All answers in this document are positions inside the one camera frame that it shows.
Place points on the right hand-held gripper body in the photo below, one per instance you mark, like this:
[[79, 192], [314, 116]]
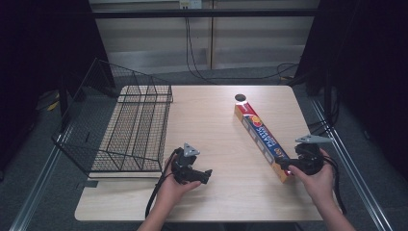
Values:
[[309, 157]]

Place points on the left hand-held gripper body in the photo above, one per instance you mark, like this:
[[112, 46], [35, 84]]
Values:
[[183, 166]]

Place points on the long plastic wrap box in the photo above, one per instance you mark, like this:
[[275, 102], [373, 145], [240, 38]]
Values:
[[261, 134]]

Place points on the person's left hand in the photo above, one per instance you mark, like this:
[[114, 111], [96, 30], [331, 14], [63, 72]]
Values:
[[174, 189]]

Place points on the person's right hand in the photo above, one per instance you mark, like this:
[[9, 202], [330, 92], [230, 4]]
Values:
[[316, 186]]

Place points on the black curtain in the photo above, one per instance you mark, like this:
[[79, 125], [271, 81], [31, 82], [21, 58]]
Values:
[[369, 70], [38, 64]]

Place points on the yellow floor object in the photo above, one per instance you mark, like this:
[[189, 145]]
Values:
[[53, 104]]

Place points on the black horizontal bar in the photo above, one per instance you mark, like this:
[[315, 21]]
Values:
[[205, 13]]

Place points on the metal floor rail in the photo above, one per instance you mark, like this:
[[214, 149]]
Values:
[[35, 186], [352, 166]]

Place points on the white wall outlet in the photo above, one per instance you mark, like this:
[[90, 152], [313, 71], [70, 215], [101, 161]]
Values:
[[190, 4]]

